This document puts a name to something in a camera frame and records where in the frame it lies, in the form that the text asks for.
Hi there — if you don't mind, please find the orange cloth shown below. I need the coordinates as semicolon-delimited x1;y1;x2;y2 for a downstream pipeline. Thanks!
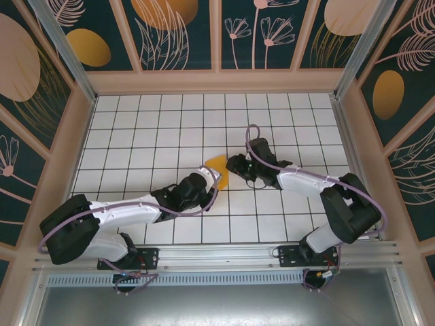
205;154;230;193

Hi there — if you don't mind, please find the grey metal sheet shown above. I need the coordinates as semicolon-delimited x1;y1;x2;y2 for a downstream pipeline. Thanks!
20;268;421;326

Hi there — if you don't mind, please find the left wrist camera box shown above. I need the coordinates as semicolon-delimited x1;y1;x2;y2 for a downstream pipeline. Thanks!
199;166;224;183

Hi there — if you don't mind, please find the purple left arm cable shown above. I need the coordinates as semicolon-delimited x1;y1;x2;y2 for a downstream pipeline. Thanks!
40;165;218;295

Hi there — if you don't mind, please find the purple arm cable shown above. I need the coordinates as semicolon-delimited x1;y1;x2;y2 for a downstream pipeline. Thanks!
245;124;388;293
40;165;218;295

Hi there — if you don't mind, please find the aluminium mounting rail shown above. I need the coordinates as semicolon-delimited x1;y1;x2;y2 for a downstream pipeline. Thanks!
32;240;405;272

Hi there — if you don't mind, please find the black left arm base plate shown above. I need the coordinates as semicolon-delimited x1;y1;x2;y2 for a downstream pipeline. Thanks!
97;247;160;271

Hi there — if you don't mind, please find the aluminium side rail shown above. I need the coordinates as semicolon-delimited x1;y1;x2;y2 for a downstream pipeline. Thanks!
330;96;387;242

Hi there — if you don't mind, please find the slotted grey cable duct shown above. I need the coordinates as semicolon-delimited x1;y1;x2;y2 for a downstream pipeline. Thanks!
46;270;307;289

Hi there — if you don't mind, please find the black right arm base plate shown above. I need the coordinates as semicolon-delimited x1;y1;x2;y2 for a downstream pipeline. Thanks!
277;244;341;268

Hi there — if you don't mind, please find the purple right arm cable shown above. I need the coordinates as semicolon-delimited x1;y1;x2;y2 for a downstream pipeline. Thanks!
245;124;388;293

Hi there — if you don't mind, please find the aluminium frame post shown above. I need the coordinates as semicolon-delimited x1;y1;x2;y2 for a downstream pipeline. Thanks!
334;0;399;100
27;0;99;104

